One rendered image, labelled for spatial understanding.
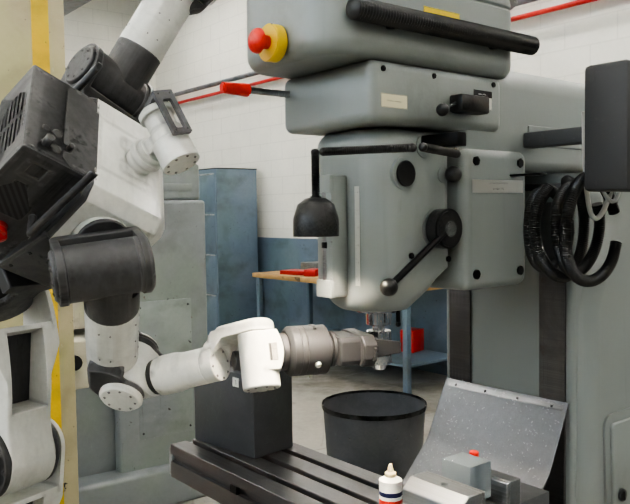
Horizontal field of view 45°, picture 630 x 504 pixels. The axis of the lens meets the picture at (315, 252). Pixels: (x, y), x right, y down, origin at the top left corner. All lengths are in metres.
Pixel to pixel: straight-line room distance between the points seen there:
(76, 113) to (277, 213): 7.47
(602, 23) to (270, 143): 4.21
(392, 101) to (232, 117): 8.36
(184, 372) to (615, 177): 0.80
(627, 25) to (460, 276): 4.74
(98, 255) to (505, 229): 0.74
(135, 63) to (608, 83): 0.84
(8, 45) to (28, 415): 1.63
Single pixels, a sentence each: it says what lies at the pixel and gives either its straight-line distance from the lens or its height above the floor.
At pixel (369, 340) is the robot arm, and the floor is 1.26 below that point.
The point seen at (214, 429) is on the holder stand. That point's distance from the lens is 1.84.
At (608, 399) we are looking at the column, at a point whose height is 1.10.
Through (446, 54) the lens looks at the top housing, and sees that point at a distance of 1.35.
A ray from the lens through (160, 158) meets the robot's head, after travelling 1.29.
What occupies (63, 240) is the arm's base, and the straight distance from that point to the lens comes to 1.25.
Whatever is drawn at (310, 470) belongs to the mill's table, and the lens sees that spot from 1.66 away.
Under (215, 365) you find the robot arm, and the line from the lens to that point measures 1.34.
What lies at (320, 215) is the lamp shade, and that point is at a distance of 1.14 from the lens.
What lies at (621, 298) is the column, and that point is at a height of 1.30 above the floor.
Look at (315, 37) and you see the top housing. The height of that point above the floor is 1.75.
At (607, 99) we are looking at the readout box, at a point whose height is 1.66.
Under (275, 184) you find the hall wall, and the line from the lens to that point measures 8.78.
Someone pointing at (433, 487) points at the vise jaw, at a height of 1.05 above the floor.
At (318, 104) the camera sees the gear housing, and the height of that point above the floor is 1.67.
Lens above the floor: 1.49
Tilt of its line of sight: 3 degrees down
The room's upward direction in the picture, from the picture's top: 1 degrees counter-clockwise
